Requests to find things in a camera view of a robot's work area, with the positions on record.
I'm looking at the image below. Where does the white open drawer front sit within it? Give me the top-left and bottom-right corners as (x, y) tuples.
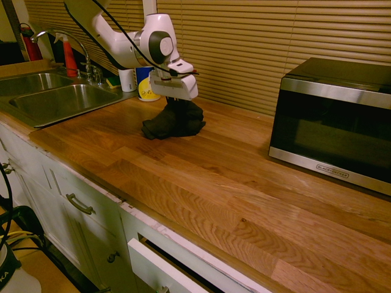
(127, 237), (203, 293)

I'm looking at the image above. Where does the dark cloth towel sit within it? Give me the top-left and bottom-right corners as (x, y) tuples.
(141, 100), (207, 142)

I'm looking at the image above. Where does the yellow cable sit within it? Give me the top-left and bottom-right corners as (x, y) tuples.
(0, 230), (41, 245)

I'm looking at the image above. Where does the narrow tan window blind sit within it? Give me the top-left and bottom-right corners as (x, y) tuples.
(23, 0), (145, 74)

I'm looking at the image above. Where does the red fire extinguisher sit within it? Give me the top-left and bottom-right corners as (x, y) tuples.
(18, 23), (44, 62)

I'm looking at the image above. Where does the white cup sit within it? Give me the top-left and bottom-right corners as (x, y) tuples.
(117, 67), (137, 93)

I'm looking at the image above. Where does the metal drawer bar handle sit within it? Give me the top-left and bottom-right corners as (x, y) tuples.
(65, 192), (95, 216)

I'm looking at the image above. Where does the black steel microwave oven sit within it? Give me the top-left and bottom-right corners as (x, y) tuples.
(268, 57), (391, 197)

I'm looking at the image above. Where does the chrome sink faucet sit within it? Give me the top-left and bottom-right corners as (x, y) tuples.
(30, 28), (105, 85)

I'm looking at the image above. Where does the stainless steel sink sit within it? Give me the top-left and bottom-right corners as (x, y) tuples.
(0, 72), (139, 129)

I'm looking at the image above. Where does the wide tan window blind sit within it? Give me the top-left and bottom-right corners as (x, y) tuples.
(156, 0), (391, 117)

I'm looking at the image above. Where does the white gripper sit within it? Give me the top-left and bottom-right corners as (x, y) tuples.
(149, 71), (200, 109)

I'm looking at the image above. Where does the green yellow sponge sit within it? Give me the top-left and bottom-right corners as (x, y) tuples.
(105, 76), (122, 90)

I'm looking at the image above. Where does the red spray bottle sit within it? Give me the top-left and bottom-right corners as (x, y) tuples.
(53, 31), (79, 78)

